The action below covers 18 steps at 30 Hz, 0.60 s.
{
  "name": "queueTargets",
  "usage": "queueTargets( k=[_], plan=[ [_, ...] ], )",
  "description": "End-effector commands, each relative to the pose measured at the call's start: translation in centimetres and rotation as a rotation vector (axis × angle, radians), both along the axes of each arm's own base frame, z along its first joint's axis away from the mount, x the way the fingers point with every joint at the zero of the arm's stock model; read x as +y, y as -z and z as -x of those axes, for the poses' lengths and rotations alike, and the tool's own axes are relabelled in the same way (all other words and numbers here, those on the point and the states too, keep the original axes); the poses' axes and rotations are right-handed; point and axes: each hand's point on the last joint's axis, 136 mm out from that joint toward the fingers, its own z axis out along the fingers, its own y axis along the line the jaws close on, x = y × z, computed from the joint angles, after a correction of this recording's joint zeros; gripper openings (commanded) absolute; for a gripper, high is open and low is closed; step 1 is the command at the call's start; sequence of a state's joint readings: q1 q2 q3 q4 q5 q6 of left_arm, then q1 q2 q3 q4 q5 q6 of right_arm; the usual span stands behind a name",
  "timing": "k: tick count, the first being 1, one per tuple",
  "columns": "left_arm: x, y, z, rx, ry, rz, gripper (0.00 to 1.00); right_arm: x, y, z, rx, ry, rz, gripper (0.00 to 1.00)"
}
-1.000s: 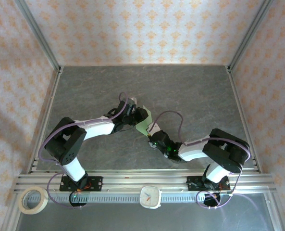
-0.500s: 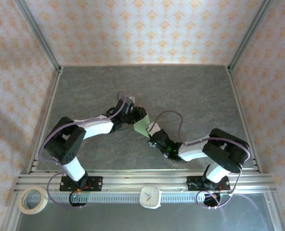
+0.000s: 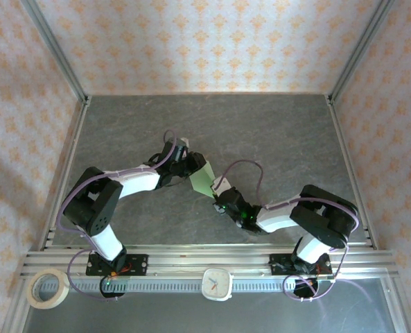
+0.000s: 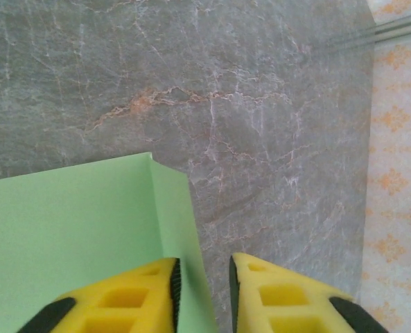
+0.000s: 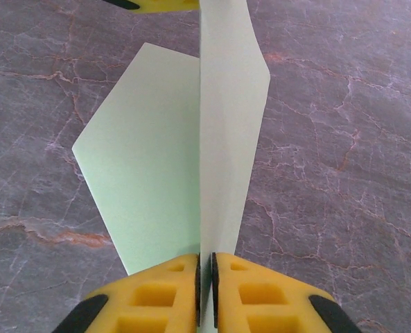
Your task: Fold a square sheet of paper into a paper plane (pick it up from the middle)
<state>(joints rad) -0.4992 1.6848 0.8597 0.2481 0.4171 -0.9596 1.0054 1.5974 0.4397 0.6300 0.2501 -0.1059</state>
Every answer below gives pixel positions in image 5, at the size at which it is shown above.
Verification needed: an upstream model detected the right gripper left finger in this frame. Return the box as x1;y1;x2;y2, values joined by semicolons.
52;253;201;333

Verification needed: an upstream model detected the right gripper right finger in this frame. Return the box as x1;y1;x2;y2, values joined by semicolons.
212;252;362;333

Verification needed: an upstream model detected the light green paper sheet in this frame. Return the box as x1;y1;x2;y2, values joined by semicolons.
71;0;272;333

